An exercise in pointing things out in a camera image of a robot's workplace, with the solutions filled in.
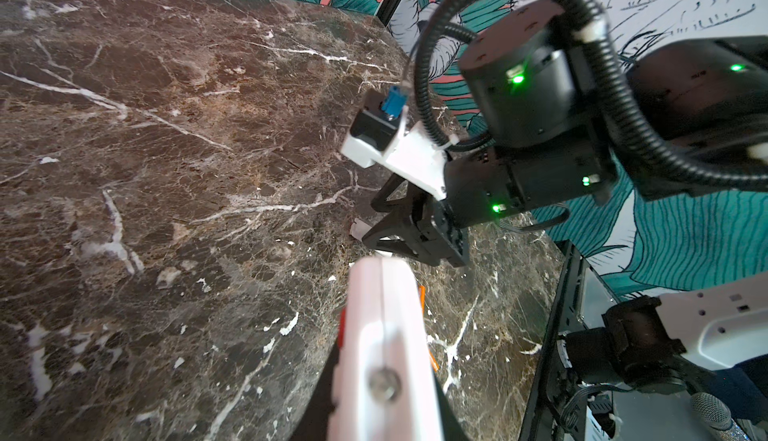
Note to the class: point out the orange battery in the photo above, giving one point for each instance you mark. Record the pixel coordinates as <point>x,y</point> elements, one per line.
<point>433,362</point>
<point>422,295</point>

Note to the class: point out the white battery cover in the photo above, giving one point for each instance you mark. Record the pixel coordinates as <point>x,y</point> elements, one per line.
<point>358,229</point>

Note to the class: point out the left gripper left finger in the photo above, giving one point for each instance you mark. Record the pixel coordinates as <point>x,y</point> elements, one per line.
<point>313,424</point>

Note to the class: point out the black mounting rail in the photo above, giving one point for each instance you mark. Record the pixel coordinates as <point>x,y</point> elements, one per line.
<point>581,299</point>

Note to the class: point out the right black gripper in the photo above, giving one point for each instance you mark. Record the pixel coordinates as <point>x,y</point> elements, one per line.
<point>485,186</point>

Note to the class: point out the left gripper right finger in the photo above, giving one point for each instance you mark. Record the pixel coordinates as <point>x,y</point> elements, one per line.
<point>452,430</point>

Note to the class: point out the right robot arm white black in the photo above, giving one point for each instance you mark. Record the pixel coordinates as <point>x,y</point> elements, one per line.
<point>506,106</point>

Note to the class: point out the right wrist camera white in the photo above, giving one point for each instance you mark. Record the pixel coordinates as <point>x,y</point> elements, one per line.
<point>379,135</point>

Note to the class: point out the white remote control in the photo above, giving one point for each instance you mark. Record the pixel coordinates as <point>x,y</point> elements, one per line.
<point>383,386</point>

